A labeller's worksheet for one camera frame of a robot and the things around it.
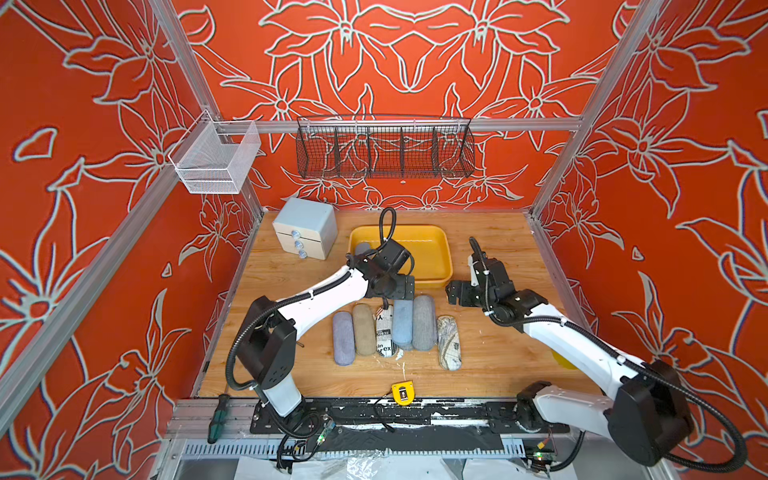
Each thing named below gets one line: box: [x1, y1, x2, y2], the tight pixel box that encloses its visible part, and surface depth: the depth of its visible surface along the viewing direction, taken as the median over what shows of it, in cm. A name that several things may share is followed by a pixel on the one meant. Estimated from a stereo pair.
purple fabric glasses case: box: [332, 311, 355, 366], surface depth 85 cm
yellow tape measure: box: [392, 381, 415, 406], surface depth 77 cm
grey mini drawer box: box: [272, 198, 338, 260], surface depth 101 cm
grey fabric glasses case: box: [412, 294, 437, 351], surface depth 84 cm
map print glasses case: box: [437, 314, 462, 371], surface depth 84 cm
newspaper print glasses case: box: [376, 304, 396, 358], surface depth 86 cm
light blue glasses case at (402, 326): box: [392, 299, 413, 350], surface depth 84 cm
